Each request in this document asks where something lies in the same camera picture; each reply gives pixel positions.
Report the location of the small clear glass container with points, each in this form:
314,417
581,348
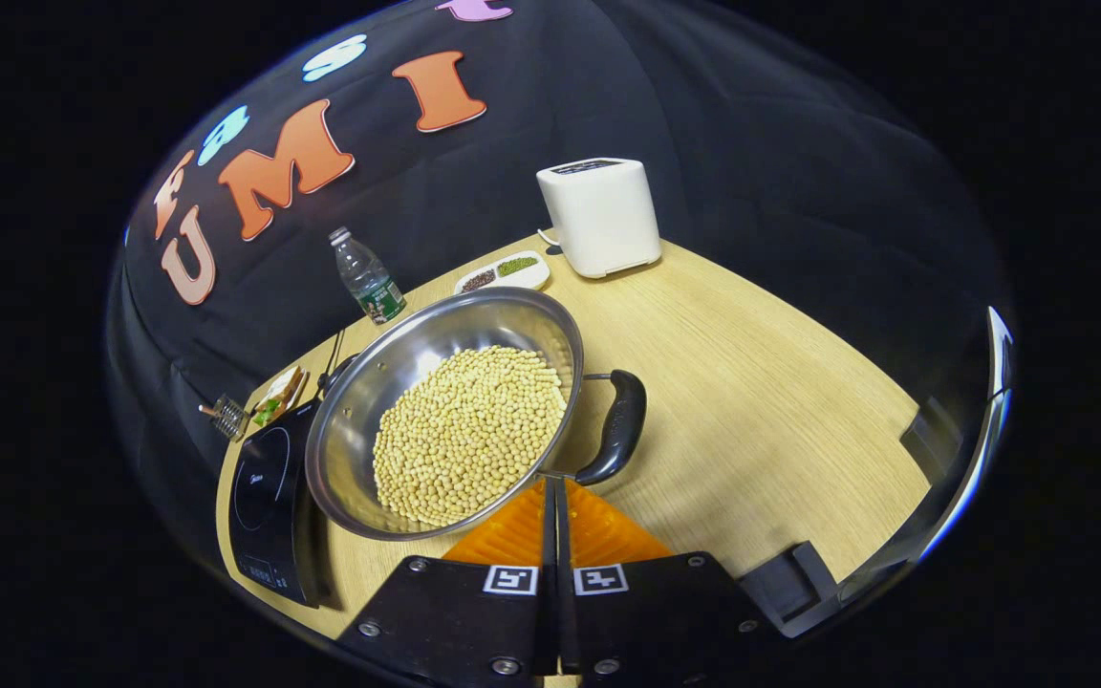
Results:
227,418

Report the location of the sandwich on green plate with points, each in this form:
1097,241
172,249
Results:
280,395

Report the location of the white divided tray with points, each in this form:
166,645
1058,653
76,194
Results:
536,275

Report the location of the dark block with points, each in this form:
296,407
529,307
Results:
931,440

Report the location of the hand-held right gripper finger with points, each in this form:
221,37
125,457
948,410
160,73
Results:
549,540
563,540

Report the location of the black induction cooktop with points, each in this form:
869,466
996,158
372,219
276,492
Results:
269,497

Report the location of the heap of green mung beans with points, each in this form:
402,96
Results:
516,266

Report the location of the white toaster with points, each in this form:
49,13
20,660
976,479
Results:
603,225

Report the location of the pile of yellow soybeans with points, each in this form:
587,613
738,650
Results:
469,435

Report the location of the heap of dark red beans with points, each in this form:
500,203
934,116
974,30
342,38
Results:
479,279

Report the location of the stainless steel pot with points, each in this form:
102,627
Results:
417,330

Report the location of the clear plastic water bottle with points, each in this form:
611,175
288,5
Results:
371,282

